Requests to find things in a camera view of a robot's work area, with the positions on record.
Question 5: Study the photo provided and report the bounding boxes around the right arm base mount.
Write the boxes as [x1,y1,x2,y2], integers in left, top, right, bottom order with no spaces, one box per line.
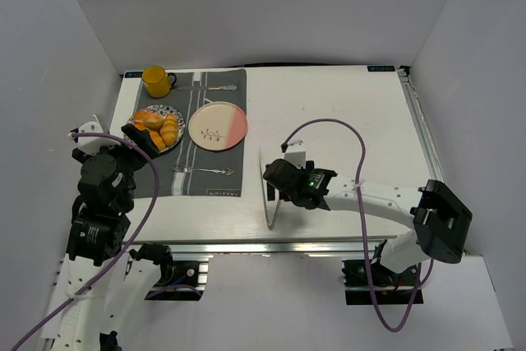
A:
[342,260,418,306]

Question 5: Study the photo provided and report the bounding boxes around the round bread bun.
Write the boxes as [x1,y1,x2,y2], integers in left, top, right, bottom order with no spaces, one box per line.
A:
[142,113,164,131]

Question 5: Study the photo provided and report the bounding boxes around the metal tongs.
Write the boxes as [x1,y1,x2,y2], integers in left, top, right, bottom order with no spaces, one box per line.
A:
[257,147,284,230]

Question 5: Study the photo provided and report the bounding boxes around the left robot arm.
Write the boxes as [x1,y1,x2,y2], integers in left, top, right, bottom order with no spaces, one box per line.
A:
[52,122,173,350]

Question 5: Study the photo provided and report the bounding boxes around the silver fork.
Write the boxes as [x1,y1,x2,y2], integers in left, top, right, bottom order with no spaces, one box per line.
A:
[171,164,233,176]

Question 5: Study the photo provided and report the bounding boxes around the sesame bread bun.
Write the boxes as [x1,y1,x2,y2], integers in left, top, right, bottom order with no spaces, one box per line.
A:
[132,109,157,124]

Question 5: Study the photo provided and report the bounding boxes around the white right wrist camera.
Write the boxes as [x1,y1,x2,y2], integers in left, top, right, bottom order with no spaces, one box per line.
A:
[281,140,307,169]

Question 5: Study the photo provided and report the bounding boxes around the cream and pink plate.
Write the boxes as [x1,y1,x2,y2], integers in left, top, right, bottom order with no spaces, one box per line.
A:
[187,101,248,151]

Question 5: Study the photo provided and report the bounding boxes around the aluminium table frame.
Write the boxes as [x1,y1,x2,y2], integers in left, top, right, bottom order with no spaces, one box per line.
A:
[130,66,443,245]

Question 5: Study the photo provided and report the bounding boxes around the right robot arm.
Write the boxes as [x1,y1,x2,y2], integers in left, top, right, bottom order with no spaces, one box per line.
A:
[262,159,473,274]

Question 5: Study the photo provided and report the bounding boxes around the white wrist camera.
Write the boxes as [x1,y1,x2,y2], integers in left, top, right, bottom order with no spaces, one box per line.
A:
[281,140,307,169]
[68,114,120,156]

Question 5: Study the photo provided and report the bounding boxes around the silver butter knife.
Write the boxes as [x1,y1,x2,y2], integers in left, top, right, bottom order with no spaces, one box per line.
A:
[174,85,238,91]

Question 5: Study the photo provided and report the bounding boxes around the striped croissant right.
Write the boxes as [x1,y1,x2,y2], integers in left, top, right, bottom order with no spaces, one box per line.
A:
[159,113,178,147]

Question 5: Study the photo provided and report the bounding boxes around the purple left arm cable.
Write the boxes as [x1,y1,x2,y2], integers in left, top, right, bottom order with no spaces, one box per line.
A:
[2,132,161,351]

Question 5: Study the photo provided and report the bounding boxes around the grey striped placemat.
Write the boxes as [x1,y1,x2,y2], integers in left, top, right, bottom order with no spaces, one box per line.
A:
[134,69,248,197]

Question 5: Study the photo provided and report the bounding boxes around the yellow enamel mug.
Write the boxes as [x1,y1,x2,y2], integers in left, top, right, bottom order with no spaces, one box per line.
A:
[141,66,177,99]

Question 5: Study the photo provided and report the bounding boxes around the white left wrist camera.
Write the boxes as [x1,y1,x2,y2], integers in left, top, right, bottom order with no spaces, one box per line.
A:
[68,114,120,156]

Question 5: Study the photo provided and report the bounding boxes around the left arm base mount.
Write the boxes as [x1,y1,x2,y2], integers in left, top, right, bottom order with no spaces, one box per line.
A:
[126,243,204,302]

